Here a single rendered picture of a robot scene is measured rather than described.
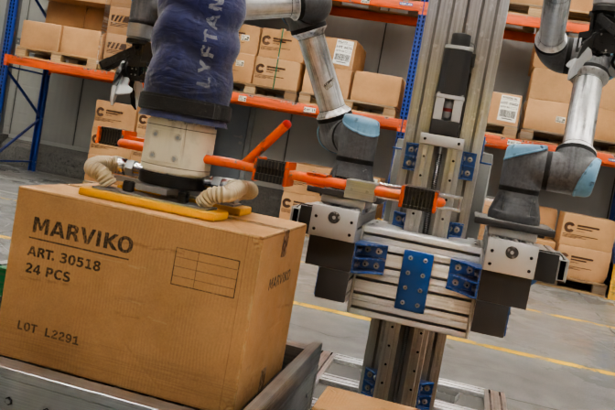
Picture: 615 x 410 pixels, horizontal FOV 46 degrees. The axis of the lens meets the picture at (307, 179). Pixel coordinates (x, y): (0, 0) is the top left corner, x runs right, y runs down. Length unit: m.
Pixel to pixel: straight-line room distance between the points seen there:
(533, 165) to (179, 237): 1.06
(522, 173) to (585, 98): 0.32
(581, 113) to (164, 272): 1.31
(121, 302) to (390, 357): 0.99
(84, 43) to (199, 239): 8.71
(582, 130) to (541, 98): 6.64
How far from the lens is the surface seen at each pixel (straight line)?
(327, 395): 1.92
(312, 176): 1.71
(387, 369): 2.39
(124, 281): 1.70
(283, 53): 9.25
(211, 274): 1.61
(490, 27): 2.41
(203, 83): 1.74
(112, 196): 1.75
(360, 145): 2.21
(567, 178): 2.19
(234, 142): 10.60
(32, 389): 1.67
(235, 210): 1.84
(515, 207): 2.18
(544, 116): 8.89
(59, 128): 11.85
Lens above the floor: 1.17
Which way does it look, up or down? 3 degrees down
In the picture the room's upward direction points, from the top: 10 degrees clockwise
